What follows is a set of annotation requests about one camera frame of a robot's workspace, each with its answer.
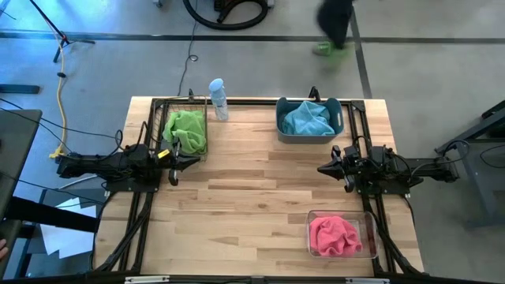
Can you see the clear plastic bin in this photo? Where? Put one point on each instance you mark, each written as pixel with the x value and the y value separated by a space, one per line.
pixel 371 232

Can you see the person's hand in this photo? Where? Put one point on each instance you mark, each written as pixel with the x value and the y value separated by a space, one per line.
pixel 3 250

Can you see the pink microfiber towel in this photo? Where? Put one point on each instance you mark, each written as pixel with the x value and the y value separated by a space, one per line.
pixel 335 236

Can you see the blue microfiber towel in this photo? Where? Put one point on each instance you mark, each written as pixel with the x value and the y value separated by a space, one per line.
pixel 307 118

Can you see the white paper sheets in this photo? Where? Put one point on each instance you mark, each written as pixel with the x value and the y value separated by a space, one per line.
pixel 59 244

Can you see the black floor bar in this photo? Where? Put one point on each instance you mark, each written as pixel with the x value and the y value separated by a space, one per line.
pixel 19 89

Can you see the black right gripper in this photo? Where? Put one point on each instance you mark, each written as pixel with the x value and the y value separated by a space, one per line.
pixel 349 169

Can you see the silver metal bracket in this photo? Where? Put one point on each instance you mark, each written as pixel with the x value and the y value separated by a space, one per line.
pixel 146 279
pixel 367 281

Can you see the black tripod stand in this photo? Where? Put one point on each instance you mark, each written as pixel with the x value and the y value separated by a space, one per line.
pixel 59 33

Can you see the dark grey desk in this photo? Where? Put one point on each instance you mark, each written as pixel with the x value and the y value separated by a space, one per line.
pixel 16 150

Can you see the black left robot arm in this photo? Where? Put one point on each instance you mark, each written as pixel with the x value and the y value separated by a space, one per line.
pixel 98 165

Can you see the black aluminium table frame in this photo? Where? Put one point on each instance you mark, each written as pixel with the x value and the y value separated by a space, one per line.
pixel 256 102

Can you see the light blue spray bottle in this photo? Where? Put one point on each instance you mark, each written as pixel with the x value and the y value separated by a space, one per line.
pixel 219 100

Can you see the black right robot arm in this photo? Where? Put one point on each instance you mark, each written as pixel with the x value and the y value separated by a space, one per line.
pixel 426 169

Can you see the person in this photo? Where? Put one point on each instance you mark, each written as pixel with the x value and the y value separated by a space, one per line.
pixel 335 19

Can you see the yellow tag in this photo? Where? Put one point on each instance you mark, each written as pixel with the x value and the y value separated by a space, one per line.
pixel 163 154

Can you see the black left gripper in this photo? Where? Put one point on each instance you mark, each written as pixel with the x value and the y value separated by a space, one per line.
pixel 167 163

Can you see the grey metal table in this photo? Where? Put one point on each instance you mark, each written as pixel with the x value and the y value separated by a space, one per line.
pixel 479 185

